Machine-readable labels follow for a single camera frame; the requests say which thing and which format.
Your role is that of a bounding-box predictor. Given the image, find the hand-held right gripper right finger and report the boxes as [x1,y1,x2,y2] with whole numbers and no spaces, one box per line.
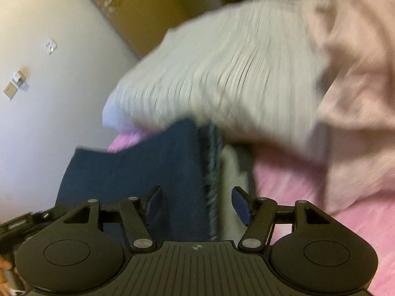
[231,186,329,252]

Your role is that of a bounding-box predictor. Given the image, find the brown wooden door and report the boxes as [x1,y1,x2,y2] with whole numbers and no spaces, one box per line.
[72,0,223,59]

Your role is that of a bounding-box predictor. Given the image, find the blue jeans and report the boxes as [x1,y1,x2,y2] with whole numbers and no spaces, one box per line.
[56,119,217,244]

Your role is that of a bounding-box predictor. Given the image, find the pink floral blanket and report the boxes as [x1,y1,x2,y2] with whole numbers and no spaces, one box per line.
[106,129,395,296]

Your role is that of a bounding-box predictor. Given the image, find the cream wall switch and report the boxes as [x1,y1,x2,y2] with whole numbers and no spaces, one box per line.
[3,82,18,101]

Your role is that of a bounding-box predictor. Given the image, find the small white wall box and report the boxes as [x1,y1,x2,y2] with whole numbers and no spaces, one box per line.
[12,70,28,87]

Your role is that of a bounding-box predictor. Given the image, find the pale pink quilt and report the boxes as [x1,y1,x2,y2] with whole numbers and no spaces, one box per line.
[304,0,395,215]

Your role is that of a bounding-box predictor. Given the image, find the person's left hand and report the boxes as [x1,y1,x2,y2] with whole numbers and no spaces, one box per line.
[0,250,15,289]

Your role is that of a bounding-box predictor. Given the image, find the grey folded garment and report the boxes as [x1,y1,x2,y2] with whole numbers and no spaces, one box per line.
[197,122,224,241]

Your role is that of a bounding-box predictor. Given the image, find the metal door handle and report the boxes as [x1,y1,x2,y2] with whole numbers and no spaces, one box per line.
[103,0,121,13]

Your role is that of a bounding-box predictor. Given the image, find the white folded garment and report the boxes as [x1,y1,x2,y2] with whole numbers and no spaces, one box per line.
[220,146,247,241]

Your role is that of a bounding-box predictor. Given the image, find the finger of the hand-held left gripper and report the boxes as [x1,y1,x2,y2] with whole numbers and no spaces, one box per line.
[30,207,67,226]

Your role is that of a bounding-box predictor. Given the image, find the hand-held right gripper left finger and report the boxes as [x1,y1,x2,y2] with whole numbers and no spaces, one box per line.
[63,186,163,252]

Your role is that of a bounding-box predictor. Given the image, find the white striped quilt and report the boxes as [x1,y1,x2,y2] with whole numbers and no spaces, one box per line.
[102,0,332,164]

